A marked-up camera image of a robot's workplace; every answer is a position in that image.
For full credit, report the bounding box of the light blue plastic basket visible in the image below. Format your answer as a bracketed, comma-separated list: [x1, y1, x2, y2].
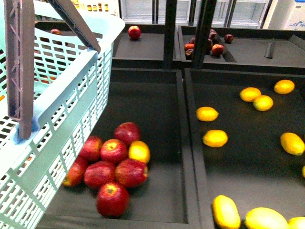
[0, 2, 125, 229]

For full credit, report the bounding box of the yellow mango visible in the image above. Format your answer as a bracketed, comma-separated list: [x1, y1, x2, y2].
[244, 207, 288, 229]
[212, 195, 241, 229]

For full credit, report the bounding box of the lemon among apples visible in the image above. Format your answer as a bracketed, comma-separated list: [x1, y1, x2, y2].
[128, 141, 151, 164]

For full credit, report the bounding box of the black lemon bin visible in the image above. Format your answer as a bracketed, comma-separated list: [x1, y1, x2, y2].
[184, 69, 305, 229]

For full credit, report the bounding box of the yellow lemon pair back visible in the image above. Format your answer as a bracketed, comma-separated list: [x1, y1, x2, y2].
[239, 87, 261, 102]

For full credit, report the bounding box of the yellow mango right edge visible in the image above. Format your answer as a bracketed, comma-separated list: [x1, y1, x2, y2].
[280, 132, 305, 156]

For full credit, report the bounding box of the black apple bin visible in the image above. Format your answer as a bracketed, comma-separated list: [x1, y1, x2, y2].
[38, 68, 192, 229]

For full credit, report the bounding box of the red apple back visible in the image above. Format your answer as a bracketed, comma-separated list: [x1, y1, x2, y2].
[113, 122, 141, 146]

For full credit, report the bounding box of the red apple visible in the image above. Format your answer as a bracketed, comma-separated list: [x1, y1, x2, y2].
[79, 135, 103, 163]
[62, 156, 88, 187]
[113, 122, 141, 146]
[100, 138, 128, 165]
[84, 161, 115, 189]
[96, 182, 130, 217]
[115, 158, 148, 188]

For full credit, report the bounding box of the red apple middle top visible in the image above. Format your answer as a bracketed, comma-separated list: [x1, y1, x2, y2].
[100, 138, 128, 165]

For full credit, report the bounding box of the red apple right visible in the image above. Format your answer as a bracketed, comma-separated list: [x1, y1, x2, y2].
[115, 158, 148, 188]

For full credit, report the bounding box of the red apple left upper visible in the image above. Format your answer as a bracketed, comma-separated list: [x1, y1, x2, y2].
[79, 135, 103, 163]

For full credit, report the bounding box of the red apple centre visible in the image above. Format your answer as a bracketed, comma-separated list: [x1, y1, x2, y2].
[84, 161, 115, 189]

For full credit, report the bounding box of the red apple upper shelf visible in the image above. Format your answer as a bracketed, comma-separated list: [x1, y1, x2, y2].
[128, 25, 141, 40]

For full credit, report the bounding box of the red apple upper bin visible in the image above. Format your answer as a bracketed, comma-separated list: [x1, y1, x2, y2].
[212, 44, 224, 57]

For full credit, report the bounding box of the red apple front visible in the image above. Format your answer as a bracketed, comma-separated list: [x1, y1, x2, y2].
[96, 182, 130, 217]

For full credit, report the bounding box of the red apple left lower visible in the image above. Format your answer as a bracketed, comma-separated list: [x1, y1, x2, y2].
[62, 156, 88, 187]

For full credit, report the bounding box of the white chest freezer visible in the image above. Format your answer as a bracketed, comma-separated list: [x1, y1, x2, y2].
[263, 0, 305, 31]

